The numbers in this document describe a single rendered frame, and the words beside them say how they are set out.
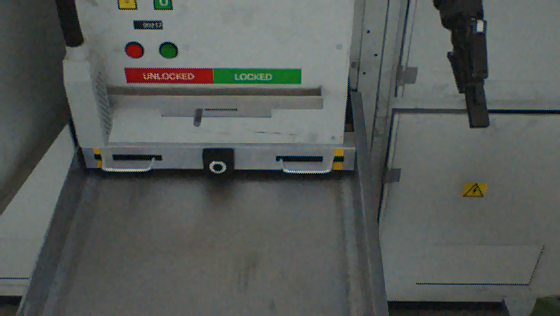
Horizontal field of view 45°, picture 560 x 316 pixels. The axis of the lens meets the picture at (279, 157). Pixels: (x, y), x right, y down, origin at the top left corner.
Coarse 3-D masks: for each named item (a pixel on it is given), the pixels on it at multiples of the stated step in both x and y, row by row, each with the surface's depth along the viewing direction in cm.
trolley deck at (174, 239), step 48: (96, 192) 135; (144, 192) 135; (192, 192) 135; (240, 192) 135; (288, 192) 135; (336, 192) 135; (96, 240) 125; (144, 240) 125; (192, 240) 125; (240, 240) 125; (288, 240) 125; (336, 240) 125; (96, 288) 117; (144, 288) 117; (192, 288) 117; (240, 288) 117; (288, 288) 117; (336, 288) 117; (384, 288) 117
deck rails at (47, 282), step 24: (72, 168) 131; (96, 168) 139; (72, 192) 131; (360, 192) 126; (72, 216) 129; (360, 216) 126; (48, 240) 118; (72, 240) 125; (360, 240) 125; (48, 264) 118; (72, 264) 121; (360, 264) 121; (48, 288) 117; (360, 288) 117; (48, 312) 113; (360, 312) 113
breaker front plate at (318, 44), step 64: (192, 0) 113; (256, 0) 113; (320, 0) 113; (128, 64) 122; (192, 64) 122; (256, 64) 121; (320, 64) 121; (128, 128) 132; (192, 128) 132; (256, 128) 131; (320, 128) 131
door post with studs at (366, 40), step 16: (368, 0) 144; (384, 0) 144; (368, 16) 146; (384, 16) 146; (352, 32) 149; (368, 32) 149; (352, 48) 152; (368, 48) 152; (352, 64) 154; (368, 64) 154; (352, 80) 158; (368, 80) 157; (368, 96) 160; (368, 112) 164; (368, 128) 167; (368, 144) 170
